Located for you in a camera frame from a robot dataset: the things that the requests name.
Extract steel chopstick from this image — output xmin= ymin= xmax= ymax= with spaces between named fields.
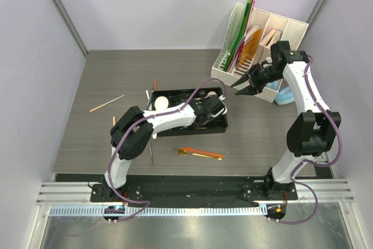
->
xmin=149 ymin=141 xmax=154 ymax=166

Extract white spoon behind tray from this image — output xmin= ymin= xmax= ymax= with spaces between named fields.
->
xmin=145 ymin=90 xmax=150 ymax=108

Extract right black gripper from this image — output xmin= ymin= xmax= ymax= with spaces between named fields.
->
xmin=232 ymin=64 xmax=284 ymax=96

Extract green folder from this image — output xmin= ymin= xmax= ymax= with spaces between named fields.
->
xmin=224 ymin=0 xmax=255 ymax=72

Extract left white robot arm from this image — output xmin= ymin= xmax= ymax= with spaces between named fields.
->
xmin=103 ymin=95 xmax=227 ymax=203

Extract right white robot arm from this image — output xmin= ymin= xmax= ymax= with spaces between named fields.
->
xmin=232 ymin=41 xmax=342 ymax=200

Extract orange plastic utensil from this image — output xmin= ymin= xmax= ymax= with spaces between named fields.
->
xmin=181 ymin=147 xmax=224 ymax=160

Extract tan book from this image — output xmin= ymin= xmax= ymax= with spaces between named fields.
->
xmin=255 ymin=29 xmax=281 ymax=64

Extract light blue headphones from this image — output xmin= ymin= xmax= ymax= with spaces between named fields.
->
xmin=266 ymin=80 xmax=295 ymax=106

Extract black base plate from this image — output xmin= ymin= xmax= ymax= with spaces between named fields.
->
xmin=91 ymin=175 xmax=298 ymax=205

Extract black measuring scoop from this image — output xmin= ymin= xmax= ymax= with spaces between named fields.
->
xmin=171 ymin=89 xmax=207 ymax=99

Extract black utensil tray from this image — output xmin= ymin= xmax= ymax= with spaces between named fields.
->
xmin=148 ymin=87 xmax=228 ymax=137

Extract large white rice spoon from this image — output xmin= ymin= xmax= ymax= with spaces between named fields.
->
xmin=152 ymin=96 xmax=169 ymax=139

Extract wooden chopstick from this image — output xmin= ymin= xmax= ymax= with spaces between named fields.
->
xmin=89 ymin=94 xmax=125 ymax=113

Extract beige wooden spoon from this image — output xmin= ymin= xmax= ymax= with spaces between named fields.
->
xmin=206 ymin=91 xmax=217 ymax=98

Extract white file organizer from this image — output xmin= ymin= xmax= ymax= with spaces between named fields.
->
xmin=210 ymin=3 xmax=308 ymax=86

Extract orange book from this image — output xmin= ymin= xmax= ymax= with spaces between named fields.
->
xmin=237 ymin=25 xmax=262 ymax=68

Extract gold fork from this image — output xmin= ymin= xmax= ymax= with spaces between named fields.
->
xmin=174 ymin=148 xmax=224 ymax=160

